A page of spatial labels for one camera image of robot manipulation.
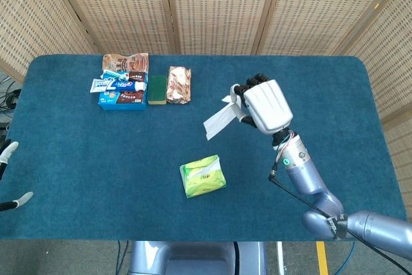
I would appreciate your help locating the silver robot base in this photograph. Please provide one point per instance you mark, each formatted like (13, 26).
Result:
(196, 257)

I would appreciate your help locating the blue white toothpaste tube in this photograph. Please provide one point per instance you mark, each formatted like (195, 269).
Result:
(116, 85)

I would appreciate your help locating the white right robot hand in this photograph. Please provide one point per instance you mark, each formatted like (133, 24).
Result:
(269, 104)

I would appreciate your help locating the woven folding screen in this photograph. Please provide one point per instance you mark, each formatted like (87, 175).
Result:
(206, 7)

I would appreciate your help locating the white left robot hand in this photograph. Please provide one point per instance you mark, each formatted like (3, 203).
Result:
(9, 172)

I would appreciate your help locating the white tissue sheet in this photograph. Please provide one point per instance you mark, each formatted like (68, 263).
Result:
(220, 119)

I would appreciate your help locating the green yellow sponge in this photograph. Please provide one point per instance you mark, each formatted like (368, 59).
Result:
(157, 90)

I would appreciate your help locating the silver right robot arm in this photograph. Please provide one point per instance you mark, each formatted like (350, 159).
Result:
(322, 197)

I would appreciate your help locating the brown snack pouch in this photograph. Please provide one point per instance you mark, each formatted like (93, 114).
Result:
(126, 62)

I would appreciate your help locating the blue table mat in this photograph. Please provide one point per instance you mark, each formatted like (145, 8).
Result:
(199, 149)

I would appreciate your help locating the blue cookie box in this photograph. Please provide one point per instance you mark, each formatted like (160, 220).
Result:
(128, 98)

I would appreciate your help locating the beige red snack packet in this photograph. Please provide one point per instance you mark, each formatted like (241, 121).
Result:
(178, 85)

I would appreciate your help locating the green tissue pack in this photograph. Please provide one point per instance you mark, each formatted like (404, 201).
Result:
(202, 176)

